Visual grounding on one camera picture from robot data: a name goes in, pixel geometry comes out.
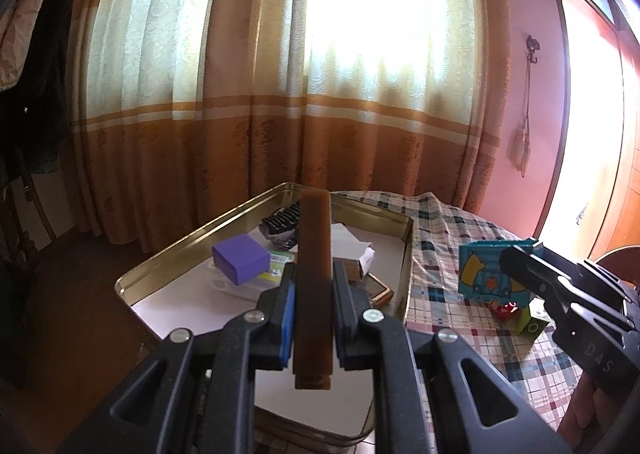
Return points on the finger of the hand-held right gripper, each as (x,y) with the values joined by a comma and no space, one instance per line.
(530,266)
(590,269)

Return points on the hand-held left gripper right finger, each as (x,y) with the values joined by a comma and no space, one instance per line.
(341,321)

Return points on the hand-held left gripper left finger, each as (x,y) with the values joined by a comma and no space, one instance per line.
(286,321)

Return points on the blue building block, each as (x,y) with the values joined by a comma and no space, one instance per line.
(482,271)

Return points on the pink framed mirror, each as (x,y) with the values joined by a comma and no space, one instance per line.
(377,289)

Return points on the brown wooden comb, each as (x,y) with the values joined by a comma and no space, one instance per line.
(314,259)

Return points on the purple box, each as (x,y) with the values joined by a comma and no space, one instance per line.
(240,259)

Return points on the white cardboard box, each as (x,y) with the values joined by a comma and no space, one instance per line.
(350,244)

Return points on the gold tin box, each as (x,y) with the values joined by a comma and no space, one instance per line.
(200,239)

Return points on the red building brick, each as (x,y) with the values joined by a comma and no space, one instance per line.
(507,310)

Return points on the clear plastic floss container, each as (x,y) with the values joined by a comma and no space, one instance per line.
(274,270)

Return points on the green cube block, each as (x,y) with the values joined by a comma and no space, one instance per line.
(531,324)

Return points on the brown wooden door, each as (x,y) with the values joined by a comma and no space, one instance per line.
(617,204)

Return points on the plaid tablecloth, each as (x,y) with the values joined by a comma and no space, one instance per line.
(450,334)

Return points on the hanging tassel ornament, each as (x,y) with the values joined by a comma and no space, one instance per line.
(522,144)

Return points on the orange and cream curtain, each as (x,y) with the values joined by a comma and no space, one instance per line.
(225,109)

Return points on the dark wooden chair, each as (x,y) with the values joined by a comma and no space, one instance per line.
(20,234)

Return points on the dark hanging jacket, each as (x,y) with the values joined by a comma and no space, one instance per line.
(47,84)

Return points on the pink quilted garment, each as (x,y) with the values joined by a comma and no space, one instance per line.
(22,24)

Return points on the metal wall hook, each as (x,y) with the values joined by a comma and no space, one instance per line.
(533,47)

